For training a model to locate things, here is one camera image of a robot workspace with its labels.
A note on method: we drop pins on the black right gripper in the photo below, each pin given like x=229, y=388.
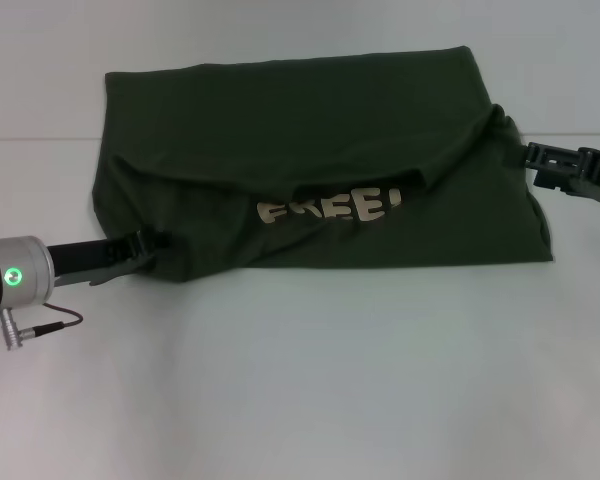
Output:
x=590, y=167

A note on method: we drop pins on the dark green t-shirt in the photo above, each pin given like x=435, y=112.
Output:
x=280, y=125

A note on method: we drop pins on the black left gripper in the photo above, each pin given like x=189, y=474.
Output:
x=90, y=252

